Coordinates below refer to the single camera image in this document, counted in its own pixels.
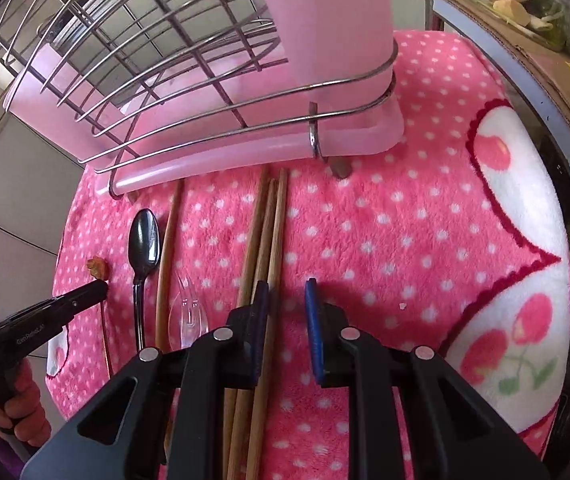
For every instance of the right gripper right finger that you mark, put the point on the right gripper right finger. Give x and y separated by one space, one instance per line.
329 359

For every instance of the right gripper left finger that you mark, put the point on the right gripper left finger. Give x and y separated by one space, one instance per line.
248 323

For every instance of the clear plastic spoon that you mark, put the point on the clear plastic spoon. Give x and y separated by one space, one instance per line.
188 319

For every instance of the light wooden chopstick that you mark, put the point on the light wooden chopstick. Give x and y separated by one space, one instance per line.
162 338

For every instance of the black plastic spoon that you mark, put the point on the black plastic spoon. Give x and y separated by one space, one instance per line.
143 256

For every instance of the brown wooden chopstick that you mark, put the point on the brown wooden chopstick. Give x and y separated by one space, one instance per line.
250 311
270 309
236 403

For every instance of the left hand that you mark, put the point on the left hand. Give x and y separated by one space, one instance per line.
24 413

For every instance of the pink polka dot cloth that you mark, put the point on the pink polka dot cloth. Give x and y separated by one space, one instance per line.
454 239

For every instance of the pink utensil holder tray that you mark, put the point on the pink utensil holder tray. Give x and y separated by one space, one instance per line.
265 85

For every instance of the green onions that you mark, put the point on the green onions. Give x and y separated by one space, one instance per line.
555 20

